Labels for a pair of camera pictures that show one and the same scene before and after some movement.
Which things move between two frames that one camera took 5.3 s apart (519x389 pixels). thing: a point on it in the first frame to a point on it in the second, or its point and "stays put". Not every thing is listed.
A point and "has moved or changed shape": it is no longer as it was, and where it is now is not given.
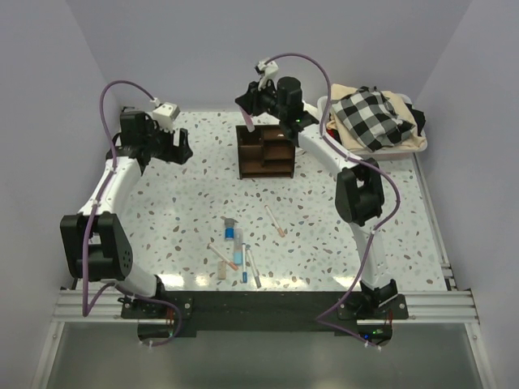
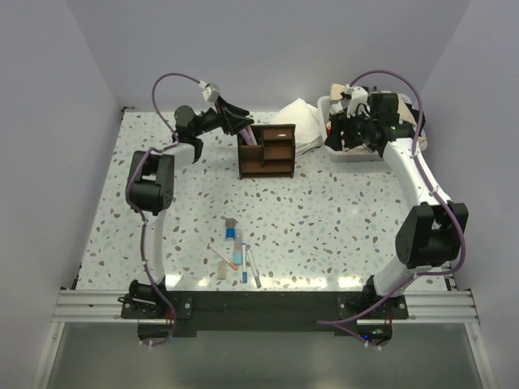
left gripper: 180,154 to 231,125
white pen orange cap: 279,228 to 251,135
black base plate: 267,313 stays put
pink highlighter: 249,120 has moved or changed shape
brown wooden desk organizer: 265,152 stays put
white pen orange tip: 230,263 stays put
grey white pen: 253,267 stays put
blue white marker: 243,261 stays put
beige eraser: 221,270 stays put
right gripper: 250,101 to 342,124
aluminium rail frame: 104,307 stays put
